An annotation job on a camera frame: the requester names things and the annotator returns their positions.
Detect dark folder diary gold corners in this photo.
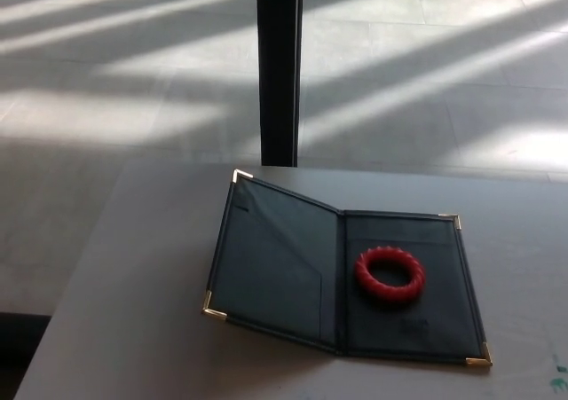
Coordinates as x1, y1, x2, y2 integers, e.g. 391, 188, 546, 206
201, 168, 494, 370

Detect black window frame post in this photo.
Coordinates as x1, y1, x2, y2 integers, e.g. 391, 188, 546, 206
256, 0, 305, 168

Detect red twisted rubber ring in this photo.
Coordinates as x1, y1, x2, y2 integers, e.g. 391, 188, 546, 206
352, 245, 428, 306

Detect dark floor mat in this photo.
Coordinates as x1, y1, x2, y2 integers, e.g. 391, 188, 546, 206
0, 311, 54, 400

